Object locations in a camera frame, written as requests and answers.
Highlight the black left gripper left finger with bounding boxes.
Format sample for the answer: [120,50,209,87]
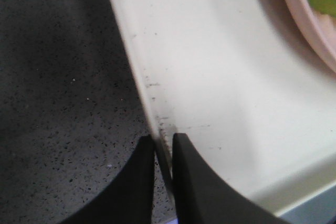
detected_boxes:
[62,135,155,223]

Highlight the cream bear print tray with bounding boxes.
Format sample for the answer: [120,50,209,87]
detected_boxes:
[110,0,335,216]

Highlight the pink round plate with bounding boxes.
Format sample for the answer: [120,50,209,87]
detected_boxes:
[285,0,335,71]

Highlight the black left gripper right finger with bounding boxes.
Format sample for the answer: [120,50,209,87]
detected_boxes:
[172,133,284,223]

